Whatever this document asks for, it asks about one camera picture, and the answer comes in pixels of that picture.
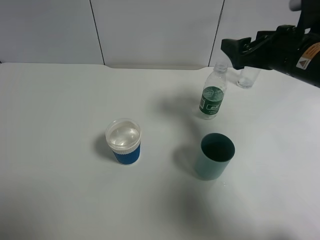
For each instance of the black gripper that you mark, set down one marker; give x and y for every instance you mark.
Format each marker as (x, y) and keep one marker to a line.
(273, 50)

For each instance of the teal green plastic cup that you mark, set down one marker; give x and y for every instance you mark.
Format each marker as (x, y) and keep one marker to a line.
(216, 151)

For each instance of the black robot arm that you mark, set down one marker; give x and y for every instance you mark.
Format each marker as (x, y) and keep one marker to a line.
(306, 64)

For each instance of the blue and white cup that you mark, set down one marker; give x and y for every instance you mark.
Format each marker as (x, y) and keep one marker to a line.
(123, 136)

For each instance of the tall clear drinking glass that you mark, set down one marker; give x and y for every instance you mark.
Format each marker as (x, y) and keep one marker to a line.
(247, 77)

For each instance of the clear bottle with green label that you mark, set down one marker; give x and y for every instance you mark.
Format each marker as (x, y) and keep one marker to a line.
(213, 91)

